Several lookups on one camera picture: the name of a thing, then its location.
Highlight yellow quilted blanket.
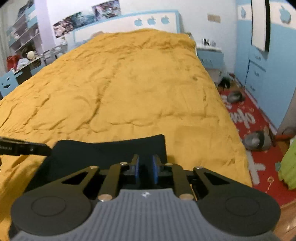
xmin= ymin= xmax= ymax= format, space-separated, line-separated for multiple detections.
xmin=0 ymin=28 xmax=253 ymax=233

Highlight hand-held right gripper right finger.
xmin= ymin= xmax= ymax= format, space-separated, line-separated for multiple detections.
xmin=151 ymin=154 xmax=230 ymax=201

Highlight blue and white bookshelf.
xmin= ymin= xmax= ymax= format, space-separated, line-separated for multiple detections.
xmin=6 ymin=3 xmax=41 ymax=53

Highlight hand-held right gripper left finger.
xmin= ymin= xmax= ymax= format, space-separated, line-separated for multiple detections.
xmin=60 ymin=154 xmax=140 ymax=202

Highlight red printed rug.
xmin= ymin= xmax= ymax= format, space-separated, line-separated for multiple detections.
xmin=218 ymin=79 xmax=296 ymax=207

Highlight blue nightstand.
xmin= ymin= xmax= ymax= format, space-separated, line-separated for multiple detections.
xmin=196 ymin=45 xmax=225 ymax=70

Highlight green cloth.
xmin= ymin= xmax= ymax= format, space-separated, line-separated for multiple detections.
xmin=278 ymin=136 xmax=296 ymax=189

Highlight blue and white bed headboard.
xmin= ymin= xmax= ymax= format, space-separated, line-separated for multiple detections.
xmin=73 ymin=10 xmax=182 ymax=45

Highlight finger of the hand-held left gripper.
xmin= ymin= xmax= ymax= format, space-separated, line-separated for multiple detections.
xmin=18 ymin=141 xmax=53 ymax=157

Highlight black framed mirror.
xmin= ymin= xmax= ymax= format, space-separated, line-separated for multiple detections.
xmin=251 ymin=0 xmax=271 ymax=53

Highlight wall poster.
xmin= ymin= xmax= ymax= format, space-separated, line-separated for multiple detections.
xmin=53 ymin=0 xmax=122 ymax=39

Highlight blue smiley chair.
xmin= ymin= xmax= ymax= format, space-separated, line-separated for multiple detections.
xmin=0 ymin=71 xmax=21 ymax=98

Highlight grey slipper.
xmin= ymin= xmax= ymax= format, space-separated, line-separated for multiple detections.
xmin=227 ymin=91 xmax=246 ymax=103
xmin=244 ymin=130 xmax=272 ymax=152

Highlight blue wardrobe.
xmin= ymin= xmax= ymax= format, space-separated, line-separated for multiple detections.
xmin=234 ymin=0 xmax=296 ymax=135

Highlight red bag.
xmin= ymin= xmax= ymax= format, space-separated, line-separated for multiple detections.
xmin=6 ymin=55 xmax=21 ymax=71

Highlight grey cart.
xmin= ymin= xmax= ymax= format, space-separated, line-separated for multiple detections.
xmin=43 ymin=44 xmax=68 ymax=65

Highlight black pants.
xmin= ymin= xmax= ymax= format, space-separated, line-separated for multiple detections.
xmin=26 ymin=134 xmax=167 ymax=200

